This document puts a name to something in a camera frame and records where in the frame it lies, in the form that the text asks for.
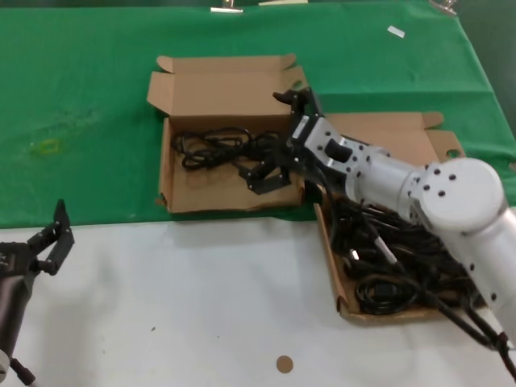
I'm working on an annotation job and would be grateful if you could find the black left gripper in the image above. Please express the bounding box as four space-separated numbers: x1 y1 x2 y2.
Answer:
0 199 76 291

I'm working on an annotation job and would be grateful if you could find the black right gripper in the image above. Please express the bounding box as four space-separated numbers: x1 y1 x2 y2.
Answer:
237 89 323 197

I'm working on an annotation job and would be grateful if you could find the open cardboard box torn rim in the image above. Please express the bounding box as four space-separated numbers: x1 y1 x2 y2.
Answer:
145 52 311 214

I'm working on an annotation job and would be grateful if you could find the open cardboard box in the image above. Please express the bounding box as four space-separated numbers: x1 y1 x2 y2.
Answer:
306 111 499 327

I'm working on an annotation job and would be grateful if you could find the green table cloth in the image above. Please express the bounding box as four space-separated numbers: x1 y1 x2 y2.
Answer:
0 2 516 230

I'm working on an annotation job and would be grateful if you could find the black left wrist camera housing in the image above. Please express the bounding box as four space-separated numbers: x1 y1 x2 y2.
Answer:
0 276 33 352

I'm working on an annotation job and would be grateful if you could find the pile of black cables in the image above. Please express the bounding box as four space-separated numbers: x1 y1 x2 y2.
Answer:
326 177 516 380

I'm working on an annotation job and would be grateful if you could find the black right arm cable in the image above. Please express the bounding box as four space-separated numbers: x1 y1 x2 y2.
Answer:
433 296 516 364

